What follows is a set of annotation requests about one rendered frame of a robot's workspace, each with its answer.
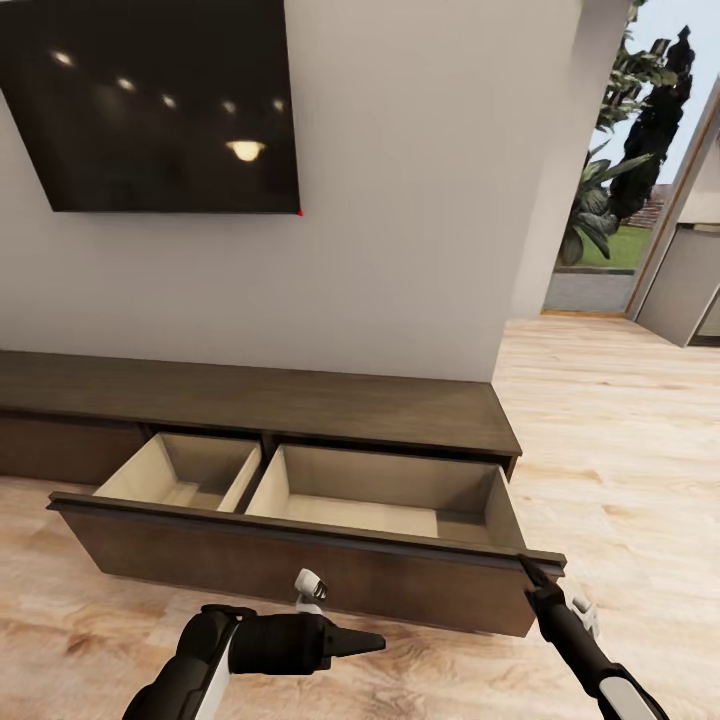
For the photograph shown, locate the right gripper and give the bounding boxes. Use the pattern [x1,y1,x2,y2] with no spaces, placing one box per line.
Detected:
[517,553,595,661]

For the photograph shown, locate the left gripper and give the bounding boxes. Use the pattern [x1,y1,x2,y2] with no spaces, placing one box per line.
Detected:
[262,613,384,675]

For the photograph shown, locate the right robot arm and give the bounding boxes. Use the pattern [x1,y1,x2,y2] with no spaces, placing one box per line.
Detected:
[517,553,669,720]

